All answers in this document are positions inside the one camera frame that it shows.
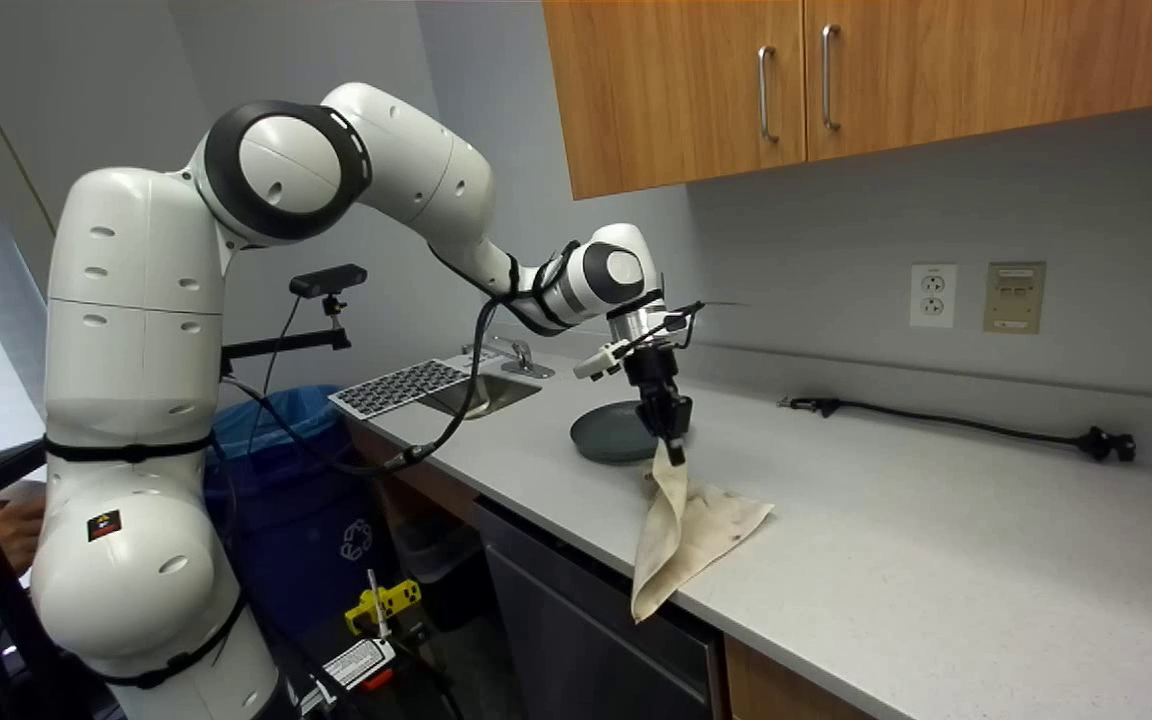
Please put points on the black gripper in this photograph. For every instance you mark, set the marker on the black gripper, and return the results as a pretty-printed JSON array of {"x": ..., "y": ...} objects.
[{"x": 662, "y": 404}]

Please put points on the stained beige towel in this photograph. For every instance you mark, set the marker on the stained beige towel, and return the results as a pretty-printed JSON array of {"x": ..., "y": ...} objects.
[{"x": 680, "y": 533}]

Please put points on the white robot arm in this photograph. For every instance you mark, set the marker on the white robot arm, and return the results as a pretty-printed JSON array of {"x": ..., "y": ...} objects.
[{"x": 129, "y": 569}]

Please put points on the person's forearm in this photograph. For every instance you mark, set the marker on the person's forearm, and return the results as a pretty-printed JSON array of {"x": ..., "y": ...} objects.
[{"x": 22, "y": 517}]

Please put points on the dark green plate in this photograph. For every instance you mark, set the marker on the dark green plate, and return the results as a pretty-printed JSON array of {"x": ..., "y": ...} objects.
[{"x": 627, "y": 434}]

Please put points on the yellow clamp tool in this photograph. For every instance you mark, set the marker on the yellow clamp tool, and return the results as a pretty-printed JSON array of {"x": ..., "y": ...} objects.
[{"x": 383, "y": 604}]

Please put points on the wooden upper cabinet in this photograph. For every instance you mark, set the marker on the wooden upper cabinet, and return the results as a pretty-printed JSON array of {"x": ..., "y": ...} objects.
[{"x": 667, "y": 91}]

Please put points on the blue recycling bin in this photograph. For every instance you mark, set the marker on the blue recycling bin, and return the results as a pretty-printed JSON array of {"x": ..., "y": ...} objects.
[{"x": 298, "y": 517}]

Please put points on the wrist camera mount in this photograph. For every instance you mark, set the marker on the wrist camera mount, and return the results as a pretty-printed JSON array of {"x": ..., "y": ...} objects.
[{"x": 642, "y": 328}]

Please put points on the white wall outlet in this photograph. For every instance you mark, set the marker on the white wall outlet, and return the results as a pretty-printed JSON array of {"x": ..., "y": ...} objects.
[{"x": 932, "y": 296}]

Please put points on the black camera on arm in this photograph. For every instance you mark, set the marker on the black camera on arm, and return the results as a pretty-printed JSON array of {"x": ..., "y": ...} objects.
[{"x": 313, "y": 285}]

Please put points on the silver cabinet handle left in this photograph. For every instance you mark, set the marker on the silver cabinet handle left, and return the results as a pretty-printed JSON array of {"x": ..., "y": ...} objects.
[{"x": 764, "y": 61}]

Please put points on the silver cabinet handle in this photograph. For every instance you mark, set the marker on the silver cabinet handle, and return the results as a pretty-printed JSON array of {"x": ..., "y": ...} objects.
[
  {"x": 764, "y": 61},
  {"x": 828, "y": 33}
]

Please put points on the silver cabinet handle right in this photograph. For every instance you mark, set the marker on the silver cabinet handle right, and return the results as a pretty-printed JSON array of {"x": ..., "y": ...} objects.
[{"x": 828, "y": 33}]

